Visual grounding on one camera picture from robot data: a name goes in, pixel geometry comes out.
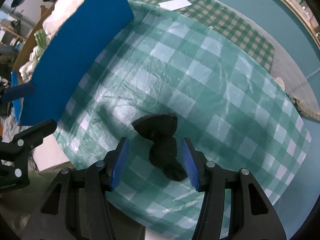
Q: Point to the green glitter scrub cloth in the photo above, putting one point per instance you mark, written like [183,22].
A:
[41,39]

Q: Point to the blue-edged cardboard box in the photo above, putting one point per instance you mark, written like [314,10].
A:
[66,60]

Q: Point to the black sock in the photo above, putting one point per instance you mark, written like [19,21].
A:
[160,129]

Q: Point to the white mesh bath pouf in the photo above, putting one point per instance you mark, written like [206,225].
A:
[63,10]

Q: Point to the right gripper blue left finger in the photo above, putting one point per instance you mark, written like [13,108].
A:
[119,158]

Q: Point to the white paper card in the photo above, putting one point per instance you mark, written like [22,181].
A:
[174,4]

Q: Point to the patterned white plastic bag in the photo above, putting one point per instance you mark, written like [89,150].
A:
[26,71]

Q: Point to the dark green checkered cloth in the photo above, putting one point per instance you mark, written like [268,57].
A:
[226,22]

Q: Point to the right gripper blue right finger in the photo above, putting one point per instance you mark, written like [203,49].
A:
[190,162]

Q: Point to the teal checkered plastic tablecloth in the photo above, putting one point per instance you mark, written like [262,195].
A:
[226,103]

